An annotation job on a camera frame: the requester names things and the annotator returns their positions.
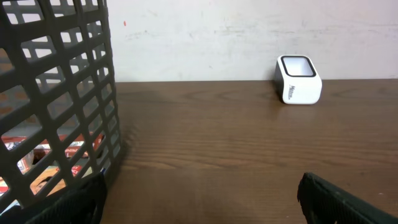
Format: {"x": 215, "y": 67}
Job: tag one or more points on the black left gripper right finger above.
{"x": 324, "y": 202}

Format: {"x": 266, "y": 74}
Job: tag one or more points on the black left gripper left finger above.
{"x": 79, "y": 203}

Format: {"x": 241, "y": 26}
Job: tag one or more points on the large white snack bag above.
{"x": 28, "y": 162}

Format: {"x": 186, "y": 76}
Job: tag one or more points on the white barcode scanner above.
{"x": 296, "y": 80}

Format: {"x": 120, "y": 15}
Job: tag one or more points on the red snack packet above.
{"x": 44, "y": 148}

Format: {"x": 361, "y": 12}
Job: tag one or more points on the dark grey plastic basket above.
{"x": 57, "y": 82}

